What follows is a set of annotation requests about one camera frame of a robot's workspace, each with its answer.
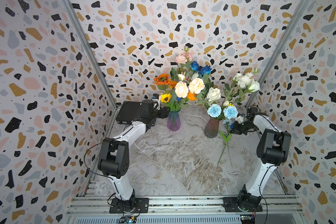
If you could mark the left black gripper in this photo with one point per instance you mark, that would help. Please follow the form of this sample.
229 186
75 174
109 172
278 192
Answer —
164 113

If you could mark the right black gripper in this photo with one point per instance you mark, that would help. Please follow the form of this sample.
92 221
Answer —
235 129

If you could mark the purple glass vase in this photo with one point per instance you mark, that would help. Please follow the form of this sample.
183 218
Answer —
173 122

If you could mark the light blue carnation stem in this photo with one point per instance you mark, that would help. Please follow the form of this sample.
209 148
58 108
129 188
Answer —
228 124

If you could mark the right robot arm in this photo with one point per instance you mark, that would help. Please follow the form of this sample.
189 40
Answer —
272 150

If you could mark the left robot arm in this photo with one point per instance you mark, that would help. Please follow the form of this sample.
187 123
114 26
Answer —
113 159

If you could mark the dark red glass vase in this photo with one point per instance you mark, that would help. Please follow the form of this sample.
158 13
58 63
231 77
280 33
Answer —
212 127

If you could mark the yellow sunflower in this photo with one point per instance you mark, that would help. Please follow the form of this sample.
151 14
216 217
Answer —
165 98

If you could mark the light blue carnation right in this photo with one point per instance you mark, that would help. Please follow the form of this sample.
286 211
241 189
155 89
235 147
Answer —
230 112

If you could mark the light blue carnation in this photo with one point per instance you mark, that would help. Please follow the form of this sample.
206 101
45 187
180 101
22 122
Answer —
214 111
230 112

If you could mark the cream rose left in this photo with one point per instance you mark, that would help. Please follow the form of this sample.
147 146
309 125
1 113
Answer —
181 89

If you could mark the cream rose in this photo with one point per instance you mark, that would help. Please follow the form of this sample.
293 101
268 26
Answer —
196 86
181 89

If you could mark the orange rose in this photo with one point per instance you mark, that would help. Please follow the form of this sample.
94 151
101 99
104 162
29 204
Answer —
191 96

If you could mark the orange sunflower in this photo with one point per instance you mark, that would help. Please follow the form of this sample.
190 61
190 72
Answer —
162 79

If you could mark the black box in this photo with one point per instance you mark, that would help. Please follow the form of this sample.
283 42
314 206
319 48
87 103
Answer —
132 111

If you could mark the light blue carnation left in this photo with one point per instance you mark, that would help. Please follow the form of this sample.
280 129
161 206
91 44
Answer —
214 111

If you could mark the cream rose right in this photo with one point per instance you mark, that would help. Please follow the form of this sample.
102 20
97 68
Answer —
196 86

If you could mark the white rose cluster sprig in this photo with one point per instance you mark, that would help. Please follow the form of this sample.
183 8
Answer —
242 85

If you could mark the white rose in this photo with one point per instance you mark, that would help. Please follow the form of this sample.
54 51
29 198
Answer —
213 94

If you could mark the pink carnation sprig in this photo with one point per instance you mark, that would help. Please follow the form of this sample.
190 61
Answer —
184 57

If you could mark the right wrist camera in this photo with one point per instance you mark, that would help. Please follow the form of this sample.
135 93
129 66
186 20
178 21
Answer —
240 119

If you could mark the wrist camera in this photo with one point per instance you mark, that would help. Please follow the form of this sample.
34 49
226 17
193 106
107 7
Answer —
156 99
240 119

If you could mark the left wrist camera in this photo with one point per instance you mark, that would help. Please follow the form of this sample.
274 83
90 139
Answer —
156 99

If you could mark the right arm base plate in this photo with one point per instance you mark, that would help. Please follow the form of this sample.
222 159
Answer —
235 204

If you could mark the aluminium rail frame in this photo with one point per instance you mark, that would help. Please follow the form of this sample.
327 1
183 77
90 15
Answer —
174 205

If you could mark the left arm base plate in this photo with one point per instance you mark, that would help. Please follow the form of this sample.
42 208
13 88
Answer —
136 205

